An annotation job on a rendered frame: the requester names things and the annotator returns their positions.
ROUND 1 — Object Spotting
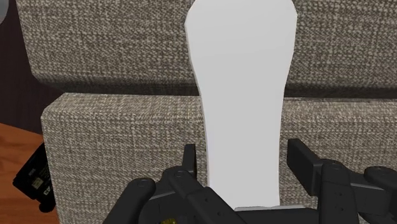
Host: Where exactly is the black box with labels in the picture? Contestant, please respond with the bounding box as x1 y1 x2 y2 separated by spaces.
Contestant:
12 142 57 214

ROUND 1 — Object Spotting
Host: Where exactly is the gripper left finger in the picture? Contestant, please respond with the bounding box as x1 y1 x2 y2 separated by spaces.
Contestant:
103 143 246 224

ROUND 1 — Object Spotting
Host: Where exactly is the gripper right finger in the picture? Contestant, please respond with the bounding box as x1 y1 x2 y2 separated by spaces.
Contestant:
286 138 397 224

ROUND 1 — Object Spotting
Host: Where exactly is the grey woven fabric sofa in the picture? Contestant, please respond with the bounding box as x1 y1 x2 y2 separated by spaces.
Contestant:
15 0 397 224

